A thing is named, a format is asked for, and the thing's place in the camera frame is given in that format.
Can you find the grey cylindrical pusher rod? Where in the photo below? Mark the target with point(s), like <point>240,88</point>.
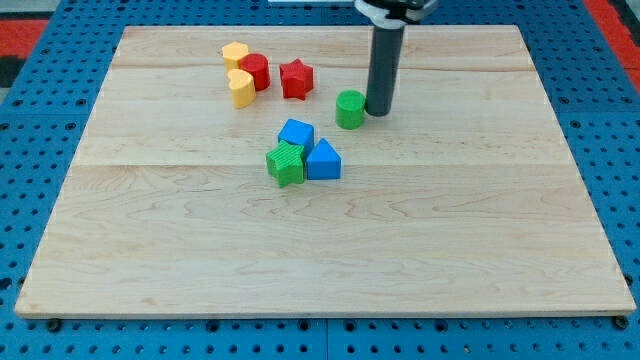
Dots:
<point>385,53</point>

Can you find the white and black rod mount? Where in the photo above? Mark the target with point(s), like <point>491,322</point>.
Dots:
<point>395,14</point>

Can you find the red star block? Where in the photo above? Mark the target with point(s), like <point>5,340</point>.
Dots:
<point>297,79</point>

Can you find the green star block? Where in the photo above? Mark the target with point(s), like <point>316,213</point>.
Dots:
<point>285,163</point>

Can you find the wooden board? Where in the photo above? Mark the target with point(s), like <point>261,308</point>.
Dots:
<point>464,202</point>

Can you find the green cylinder block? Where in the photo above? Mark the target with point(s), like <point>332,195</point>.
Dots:
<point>350,109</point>

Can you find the blue cube block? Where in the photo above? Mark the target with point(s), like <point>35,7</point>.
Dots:
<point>300,133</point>

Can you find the red cylinder block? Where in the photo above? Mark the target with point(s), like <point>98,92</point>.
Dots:
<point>257,65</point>

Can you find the blue triangle block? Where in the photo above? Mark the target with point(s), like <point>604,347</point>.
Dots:
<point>324,162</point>

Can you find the yellow heart block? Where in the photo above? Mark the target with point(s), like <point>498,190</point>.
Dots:
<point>242,88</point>

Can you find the yellow pentagon block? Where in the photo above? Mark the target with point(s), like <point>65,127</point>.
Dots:
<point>233,53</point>

